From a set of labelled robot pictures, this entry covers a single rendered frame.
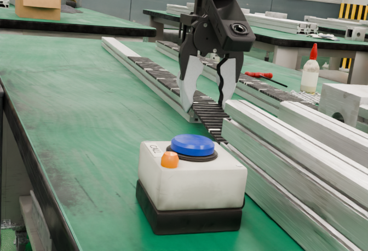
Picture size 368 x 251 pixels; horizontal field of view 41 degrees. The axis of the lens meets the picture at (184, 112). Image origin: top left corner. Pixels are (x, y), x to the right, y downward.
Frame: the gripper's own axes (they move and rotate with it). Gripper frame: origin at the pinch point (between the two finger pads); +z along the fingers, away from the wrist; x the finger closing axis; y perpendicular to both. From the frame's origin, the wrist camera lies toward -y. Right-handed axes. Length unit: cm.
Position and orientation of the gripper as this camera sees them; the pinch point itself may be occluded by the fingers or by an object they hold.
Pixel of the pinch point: (206, 106)
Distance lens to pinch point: 77.9
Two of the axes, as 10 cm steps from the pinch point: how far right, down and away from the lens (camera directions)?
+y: -3.0, -2.6, 9.2
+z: -1.0, 9.7, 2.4
